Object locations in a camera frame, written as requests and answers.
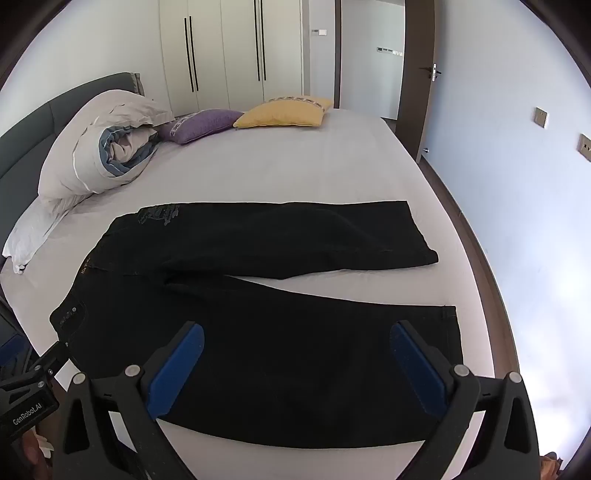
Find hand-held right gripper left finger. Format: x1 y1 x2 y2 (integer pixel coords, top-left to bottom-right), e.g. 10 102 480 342
53 320 206 480

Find black pants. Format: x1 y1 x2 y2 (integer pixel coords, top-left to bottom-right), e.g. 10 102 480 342
49 200 465 449

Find yellow cushion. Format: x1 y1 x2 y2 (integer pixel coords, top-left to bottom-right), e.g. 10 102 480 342
233 96 334 128

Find white wardrobe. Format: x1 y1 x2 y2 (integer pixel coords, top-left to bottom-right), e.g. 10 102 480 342
159 0 305 117

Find purple cushion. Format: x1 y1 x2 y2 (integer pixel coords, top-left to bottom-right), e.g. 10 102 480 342
157 109 245 145

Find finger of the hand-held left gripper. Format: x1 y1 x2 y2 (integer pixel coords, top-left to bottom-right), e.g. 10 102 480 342
0 301 29 377
25 340 71 387

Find black wardrobe handle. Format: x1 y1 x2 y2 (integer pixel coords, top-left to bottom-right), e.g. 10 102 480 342
189 16 199 92
253 0 260 83
184 17 193 92
259 0 267 83

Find rolled white duvet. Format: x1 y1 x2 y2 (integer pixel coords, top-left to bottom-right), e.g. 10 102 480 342
38 89 176 215

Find bed with white sheet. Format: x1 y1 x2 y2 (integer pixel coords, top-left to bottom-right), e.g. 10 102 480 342
0 108 497 480

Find brown object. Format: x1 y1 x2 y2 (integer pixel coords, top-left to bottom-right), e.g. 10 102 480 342
539 452 562 480

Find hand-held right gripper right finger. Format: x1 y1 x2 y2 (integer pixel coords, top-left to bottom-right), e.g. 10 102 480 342
390 319 542 480

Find white pillow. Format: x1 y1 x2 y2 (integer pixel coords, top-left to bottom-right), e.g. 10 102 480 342
2 198 71 276

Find brown door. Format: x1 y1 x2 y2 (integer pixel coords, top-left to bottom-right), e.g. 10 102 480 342
403 0 437 163

